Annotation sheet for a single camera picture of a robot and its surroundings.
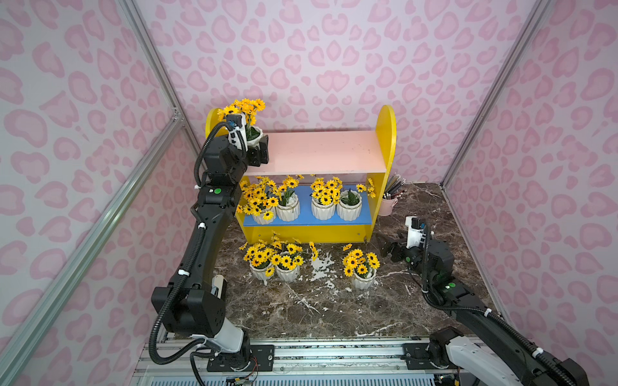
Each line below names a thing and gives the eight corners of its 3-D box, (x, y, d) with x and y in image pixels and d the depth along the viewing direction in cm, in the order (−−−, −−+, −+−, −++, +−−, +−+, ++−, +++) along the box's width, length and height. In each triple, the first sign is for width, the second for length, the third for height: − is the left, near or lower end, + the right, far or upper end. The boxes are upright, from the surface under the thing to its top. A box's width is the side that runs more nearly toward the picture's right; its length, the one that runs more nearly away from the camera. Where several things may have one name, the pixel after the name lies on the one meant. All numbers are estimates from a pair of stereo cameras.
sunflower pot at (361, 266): (343, 289, 89) (347, 269, 76) (341, 263, 96) (345, 241, 82) (372, 289, 89) (381, 269, 76) (368, 263, 96) (376, 241, 82)
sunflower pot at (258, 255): (247, 284, 91) (236, 265, 78) (251, 261, 97) (242, 240, 84) (274, 284, 91) (267, 265, 78) (276, 261, 97) (270, 240, 84)
